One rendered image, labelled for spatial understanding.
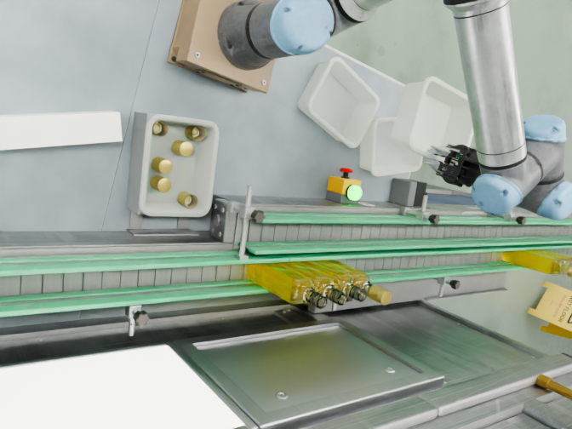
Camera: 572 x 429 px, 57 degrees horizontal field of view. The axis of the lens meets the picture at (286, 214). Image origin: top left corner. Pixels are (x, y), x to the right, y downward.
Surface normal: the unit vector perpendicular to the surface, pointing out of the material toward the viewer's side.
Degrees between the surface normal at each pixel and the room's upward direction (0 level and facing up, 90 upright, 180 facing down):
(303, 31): 4
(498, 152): 61
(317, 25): 4
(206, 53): 4
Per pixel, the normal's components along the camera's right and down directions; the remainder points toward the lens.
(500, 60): 0.22, 0.40
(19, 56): 0.58, 0.21
